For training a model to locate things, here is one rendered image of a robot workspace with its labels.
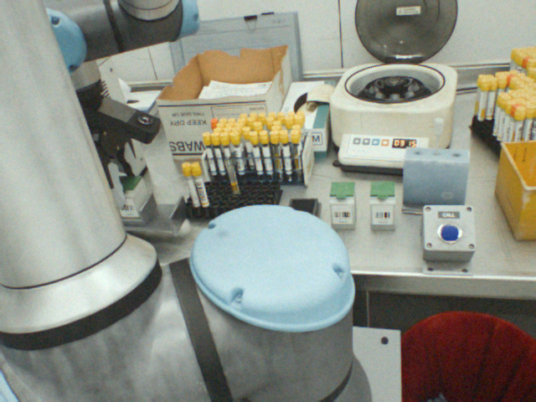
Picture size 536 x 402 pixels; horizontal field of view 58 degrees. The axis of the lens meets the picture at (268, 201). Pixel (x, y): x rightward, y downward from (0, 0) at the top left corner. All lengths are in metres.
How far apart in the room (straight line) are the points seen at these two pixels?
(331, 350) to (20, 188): 0.24
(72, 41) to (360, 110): 0.55
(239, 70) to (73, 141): 1.00
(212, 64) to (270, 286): 1.02
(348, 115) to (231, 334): 0.69
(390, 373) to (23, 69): 0.44
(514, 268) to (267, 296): 0.53
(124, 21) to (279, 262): 0.40
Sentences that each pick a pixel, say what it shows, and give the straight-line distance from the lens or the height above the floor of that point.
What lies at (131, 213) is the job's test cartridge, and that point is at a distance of 0.88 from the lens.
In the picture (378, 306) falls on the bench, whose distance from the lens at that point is 1.53.
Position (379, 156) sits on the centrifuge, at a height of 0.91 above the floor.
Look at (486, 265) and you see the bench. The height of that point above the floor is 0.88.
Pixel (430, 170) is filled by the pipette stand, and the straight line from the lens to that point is 0.84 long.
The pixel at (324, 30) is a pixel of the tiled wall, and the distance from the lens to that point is 1.29.
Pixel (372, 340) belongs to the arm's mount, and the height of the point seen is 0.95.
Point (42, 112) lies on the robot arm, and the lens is 0.31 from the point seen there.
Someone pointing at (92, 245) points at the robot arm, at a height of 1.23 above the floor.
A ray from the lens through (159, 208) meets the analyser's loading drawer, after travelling 0.91.
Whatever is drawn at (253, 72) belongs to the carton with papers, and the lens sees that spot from 1.28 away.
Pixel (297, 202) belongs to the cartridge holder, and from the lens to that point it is 0.86.
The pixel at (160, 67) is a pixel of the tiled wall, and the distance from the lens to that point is 1.44.
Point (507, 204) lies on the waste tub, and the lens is 0.87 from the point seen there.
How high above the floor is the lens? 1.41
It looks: 35 degrees down
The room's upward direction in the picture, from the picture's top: 10 degrees counter-clockwise
